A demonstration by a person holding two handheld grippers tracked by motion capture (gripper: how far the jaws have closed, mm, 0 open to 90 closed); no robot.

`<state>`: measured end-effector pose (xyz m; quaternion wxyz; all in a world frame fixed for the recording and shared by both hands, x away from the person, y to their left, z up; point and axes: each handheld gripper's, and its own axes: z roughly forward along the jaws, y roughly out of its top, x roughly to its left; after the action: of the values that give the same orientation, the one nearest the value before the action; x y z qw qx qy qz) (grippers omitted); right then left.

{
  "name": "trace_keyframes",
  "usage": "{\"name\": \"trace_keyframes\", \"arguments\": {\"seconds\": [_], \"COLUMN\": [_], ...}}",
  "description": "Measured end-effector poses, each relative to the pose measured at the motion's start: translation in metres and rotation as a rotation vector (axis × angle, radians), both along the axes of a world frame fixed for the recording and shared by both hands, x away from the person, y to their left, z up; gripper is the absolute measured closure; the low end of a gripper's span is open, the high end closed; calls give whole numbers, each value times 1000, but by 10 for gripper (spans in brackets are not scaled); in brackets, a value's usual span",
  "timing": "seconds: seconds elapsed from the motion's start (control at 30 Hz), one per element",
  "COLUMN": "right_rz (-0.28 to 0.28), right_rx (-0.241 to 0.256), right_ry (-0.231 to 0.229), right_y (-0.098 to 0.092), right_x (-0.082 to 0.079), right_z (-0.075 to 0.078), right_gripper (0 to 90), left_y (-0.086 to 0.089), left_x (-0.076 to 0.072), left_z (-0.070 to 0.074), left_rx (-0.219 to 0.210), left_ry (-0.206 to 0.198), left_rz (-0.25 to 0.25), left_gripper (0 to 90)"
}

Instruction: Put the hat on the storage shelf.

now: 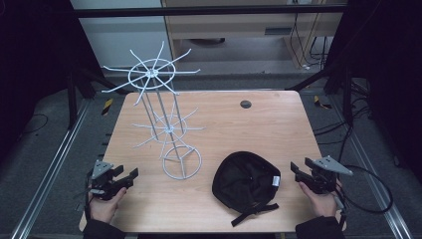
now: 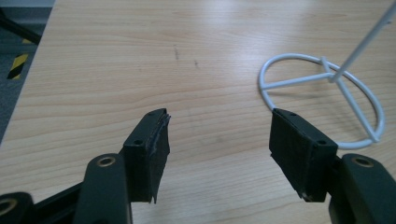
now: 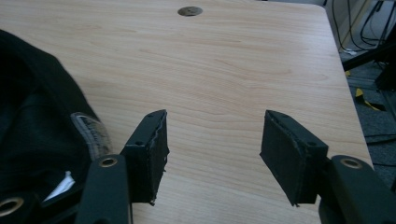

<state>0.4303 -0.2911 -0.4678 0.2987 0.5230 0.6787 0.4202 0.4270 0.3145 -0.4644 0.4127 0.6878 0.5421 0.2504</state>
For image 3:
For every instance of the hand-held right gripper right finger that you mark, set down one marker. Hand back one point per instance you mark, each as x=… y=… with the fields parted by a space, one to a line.
x=288 y=155

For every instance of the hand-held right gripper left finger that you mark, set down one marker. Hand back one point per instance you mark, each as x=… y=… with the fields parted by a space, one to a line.
x=148 y=158

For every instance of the black garment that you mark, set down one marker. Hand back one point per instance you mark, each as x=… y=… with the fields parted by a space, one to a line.
x=34 y=124

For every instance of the white garment label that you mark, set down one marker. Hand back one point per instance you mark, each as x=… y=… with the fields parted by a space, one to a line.
x=60 y=186

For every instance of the yellow floor tape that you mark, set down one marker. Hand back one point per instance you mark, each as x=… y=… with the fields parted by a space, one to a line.
x=364 y=100

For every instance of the small round dark coin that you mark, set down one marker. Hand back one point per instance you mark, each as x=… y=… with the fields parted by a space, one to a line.
x=190 y=11

